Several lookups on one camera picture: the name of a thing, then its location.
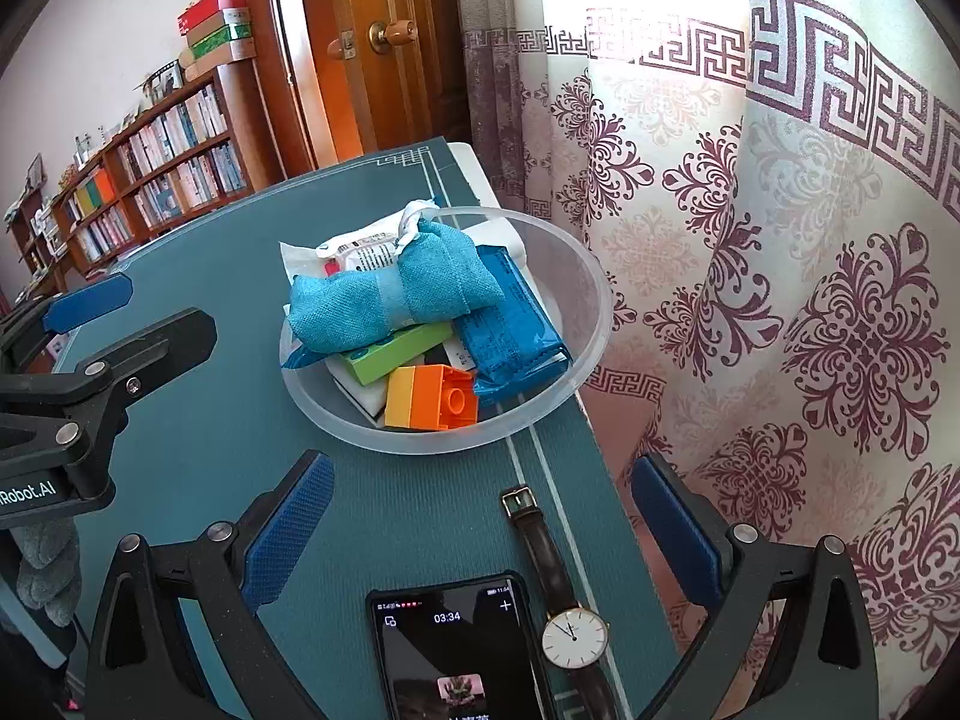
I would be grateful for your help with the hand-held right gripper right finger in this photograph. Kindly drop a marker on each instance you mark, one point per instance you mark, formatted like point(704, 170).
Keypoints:
point(675, 532)

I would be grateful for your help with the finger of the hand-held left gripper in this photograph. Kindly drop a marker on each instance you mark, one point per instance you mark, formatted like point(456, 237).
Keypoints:
point(150, 352)
point(90, 300)

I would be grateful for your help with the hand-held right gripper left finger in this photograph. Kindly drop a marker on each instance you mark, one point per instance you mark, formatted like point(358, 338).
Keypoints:
point(289, 532)

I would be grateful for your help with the orange and yellow toy brick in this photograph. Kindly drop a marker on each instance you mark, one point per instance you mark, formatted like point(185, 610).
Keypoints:
point(435, 397)

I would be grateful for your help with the green toy brick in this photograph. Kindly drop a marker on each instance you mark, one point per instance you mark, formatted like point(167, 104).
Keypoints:
point(390, 356)

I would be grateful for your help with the teal cloth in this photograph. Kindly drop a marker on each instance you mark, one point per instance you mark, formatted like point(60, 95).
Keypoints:
point(375, 300)

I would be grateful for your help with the clear plastic bowl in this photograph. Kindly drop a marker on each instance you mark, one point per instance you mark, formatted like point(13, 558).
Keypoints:
point(570, 315)

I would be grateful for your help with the blue crinkly packet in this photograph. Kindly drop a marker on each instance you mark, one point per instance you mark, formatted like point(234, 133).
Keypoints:
point(510, 322)

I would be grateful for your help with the person's left hand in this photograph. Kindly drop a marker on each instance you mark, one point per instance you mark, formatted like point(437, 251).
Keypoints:
point(46, 570)

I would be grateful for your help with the teal table mat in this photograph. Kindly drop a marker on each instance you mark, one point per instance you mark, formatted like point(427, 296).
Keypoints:
point(225, 427)

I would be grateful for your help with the white foam block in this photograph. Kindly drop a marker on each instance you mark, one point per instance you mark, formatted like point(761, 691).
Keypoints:
point(356, 397)

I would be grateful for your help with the wooden bookshelf with books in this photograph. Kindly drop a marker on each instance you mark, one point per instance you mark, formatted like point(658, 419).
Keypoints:
point(172, 157)

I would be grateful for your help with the black smartphone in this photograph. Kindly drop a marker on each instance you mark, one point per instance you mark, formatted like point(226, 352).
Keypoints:
point(457, 652)

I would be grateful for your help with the printed clear plastic packet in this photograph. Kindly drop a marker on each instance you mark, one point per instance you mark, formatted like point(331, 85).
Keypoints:
point(360, 247)

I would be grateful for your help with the brown cardboard box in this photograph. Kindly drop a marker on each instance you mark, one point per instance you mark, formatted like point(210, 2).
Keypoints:
point(225, 60)

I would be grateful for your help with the green box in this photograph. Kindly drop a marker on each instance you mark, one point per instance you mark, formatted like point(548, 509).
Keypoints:
point(221, 37)

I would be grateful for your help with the white patterned curtain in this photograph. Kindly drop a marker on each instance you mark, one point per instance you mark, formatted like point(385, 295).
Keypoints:
point(750, 240)

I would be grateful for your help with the metal door latch knob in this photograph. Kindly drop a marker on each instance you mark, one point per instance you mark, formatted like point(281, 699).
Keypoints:
point(341, 45)

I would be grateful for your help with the round wooden door knob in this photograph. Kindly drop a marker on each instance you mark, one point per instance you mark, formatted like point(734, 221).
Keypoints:
point(397, 34)

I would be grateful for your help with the mauve curtain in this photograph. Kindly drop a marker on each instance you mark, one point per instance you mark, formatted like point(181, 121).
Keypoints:
point(487, 90)

